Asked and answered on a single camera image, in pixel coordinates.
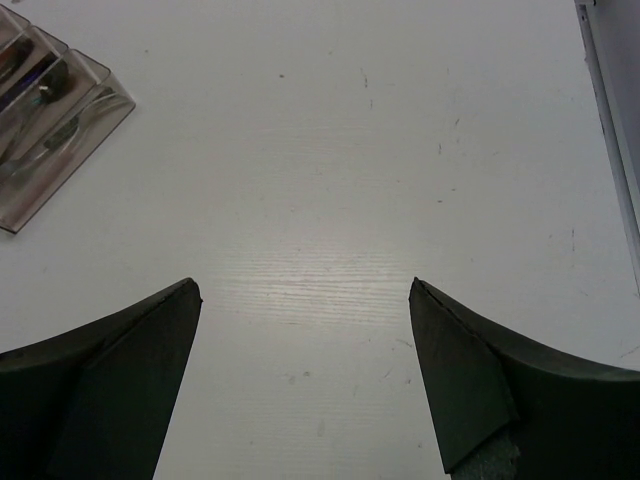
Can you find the black iridescent knife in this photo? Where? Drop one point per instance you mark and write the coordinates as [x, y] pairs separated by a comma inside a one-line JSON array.
[[15, 55]]

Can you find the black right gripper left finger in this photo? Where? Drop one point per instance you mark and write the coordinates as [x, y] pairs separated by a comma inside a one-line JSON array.
[[96, 402]]

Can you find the black spoon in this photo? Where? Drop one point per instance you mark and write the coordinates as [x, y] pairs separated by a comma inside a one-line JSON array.
[[55, 84]]

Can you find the clear acrylic utensil organizer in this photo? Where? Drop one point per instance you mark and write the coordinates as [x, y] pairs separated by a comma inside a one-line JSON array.
[[26, 123]]

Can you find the right side table rail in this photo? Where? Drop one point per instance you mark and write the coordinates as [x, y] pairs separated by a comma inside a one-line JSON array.
[[610, 33]]

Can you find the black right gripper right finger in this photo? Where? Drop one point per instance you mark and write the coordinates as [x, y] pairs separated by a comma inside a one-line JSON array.
[[505, 406]]

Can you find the pink handled fork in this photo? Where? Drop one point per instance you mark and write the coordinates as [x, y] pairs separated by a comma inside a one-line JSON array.
[[68, 136]]

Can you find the blue iridescent knife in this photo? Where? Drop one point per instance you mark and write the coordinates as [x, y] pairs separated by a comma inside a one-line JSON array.
[[10, 95]]

